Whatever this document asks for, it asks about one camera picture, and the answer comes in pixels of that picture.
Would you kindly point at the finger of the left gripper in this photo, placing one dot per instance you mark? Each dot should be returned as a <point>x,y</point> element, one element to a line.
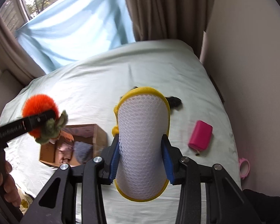
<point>39,120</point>

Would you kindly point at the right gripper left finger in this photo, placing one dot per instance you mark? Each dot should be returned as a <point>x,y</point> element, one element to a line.
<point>56,202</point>

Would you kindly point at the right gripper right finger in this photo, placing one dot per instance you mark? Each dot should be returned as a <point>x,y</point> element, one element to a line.
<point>225,202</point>

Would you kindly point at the orange fluffy pompom toy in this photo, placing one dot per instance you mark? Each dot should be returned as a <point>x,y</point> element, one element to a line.
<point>48,122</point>

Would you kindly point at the grey fluffy cloth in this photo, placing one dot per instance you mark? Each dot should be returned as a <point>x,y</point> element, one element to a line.
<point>82,151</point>

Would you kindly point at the pink patterned scrunchie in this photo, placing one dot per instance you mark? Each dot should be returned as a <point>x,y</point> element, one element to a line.
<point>63,153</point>

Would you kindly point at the pink zip wallet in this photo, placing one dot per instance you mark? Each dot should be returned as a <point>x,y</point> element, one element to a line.
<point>200,137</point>

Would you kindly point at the yellow rimmed white mesh pad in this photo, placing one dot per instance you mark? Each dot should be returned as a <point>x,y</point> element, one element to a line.
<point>142,118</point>

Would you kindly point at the black scrunchie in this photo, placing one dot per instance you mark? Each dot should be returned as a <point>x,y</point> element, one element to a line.
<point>174,102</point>

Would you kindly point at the person's left hand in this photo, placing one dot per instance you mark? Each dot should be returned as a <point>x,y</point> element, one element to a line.
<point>11,192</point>

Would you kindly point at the cardboard box with pink lining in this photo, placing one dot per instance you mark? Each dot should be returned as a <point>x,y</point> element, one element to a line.
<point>88,133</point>

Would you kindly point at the pink round object on floor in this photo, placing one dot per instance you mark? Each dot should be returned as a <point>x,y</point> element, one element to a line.
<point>244,168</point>

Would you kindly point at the beige headboard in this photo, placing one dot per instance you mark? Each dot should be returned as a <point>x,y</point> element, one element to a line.
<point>9,89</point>

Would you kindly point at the pale green bed sheet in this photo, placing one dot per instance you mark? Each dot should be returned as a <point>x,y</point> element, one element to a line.
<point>90,90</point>

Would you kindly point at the brown left curtain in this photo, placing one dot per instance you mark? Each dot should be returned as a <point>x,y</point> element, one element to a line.
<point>15,59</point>

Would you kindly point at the brown curtain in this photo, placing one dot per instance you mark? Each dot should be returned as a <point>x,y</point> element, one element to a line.
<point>185,20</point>
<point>15,59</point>

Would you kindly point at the light blue hanging cloth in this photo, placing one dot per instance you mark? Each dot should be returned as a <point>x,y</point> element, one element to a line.
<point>73,30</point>

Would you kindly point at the brown right curtain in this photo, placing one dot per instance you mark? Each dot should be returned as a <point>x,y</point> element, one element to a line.
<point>185,20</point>

